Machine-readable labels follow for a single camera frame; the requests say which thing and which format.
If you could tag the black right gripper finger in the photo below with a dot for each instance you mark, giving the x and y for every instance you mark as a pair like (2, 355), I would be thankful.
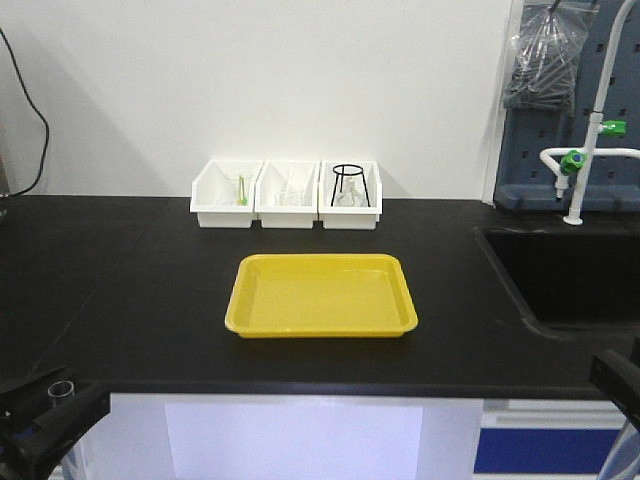
(618, 379)

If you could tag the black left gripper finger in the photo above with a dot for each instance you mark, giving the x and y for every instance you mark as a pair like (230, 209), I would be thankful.
(23, 400)
(34, 450)

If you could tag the tall transparent test tube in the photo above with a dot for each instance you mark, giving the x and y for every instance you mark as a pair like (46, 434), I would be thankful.
(622, 461)

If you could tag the yellow plastic tray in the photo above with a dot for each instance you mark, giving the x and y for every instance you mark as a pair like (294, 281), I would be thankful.
(320, 296)

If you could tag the black lab sink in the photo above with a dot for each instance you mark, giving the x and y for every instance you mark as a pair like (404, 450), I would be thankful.
(568, 282)

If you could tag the white blue cabinet front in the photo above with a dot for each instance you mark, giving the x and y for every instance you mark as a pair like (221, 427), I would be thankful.
(198, 436)

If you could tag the blue pegboard drying rack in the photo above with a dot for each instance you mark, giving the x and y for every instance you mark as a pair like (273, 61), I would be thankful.
(571, 137)

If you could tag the white lab faucet green knobs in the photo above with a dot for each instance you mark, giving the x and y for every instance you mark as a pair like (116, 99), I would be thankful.
(596, 126)

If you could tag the white left storage bin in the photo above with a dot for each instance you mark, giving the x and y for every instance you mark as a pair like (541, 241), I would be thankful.
(214, 194)

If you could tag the white storage bin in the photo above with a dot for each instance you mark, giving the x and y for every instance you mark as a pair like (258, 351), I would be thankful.
(349, 218)
(214, 194)
(270, 180)

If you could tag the glass flask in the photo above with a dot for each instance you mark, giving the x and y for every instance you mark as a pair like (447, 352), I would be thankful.
(349, 195)

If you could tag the white right storage bin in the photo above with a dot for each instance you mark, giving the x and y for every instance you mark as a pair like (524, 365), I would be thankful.
(349, 218)

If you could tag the glassware in middle bin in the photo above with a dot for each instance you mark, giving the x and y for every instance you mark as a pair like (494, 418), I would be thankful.
(292, 191)

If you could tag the plastic bag of pegs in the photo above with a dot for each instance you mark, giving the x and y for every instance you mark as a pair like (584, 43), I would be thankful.
(547, 50)

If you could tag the white middle storage bin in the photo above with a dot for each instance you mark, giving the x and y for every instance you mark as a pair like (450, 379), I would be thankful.
(270, 180)

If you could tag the black wire tripod stand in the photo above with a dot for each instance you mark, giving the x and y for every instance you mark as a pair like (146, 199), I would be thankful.
(345, 171)

